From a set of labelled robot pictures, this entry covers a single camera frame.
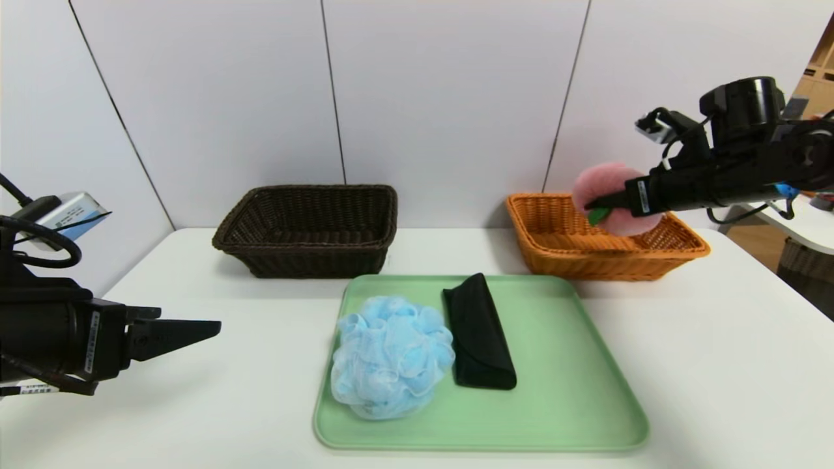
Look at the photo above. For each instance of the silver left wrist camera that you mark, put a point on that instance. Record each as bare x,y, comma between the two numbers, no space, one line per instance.
68,215

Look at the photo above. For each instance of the green plastic tray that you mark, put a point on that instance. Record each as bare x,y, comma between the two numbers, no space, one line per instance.
560,404

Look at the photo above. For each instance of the orange wicker basket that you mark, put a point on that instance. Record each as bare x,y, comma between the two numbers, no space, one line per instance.
560,257

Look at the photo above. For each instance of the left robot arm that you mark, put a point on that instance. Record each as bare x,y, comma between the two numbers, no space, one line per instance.
32,332

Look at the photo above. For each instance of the pink plush peach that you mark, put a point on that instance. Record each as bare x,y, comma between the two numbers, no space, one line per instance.
609,182

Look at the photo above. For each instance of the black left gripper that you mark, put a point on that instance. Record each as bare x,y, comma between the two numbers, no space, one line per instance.
104,340

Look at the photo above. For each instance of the white side table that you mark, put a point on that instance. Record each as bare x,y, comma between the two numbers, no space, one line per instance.
814,228

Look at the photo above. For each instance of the wooden shelf unit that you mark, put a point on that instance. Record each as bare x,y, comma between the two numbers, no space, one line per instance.
818,71

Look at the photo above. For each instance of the blue mesh bath loofah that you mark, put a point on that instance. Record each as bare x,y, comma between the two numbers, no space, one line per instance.
391,355

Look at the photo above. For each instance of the black glasses case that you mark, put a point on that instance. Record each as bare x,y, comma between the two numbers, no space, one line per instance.
479,339

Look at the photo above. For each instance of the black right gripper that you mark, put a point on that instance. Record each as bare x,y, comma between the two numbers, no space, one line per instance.
639,196

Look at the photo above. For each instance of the dark wicker stool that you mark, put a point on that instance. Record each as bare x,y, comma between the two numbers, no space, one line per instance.
808,267

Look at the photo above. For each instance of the dark brown wicker basket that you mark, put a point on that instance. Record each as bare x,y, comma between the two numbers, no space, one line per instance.
313,260

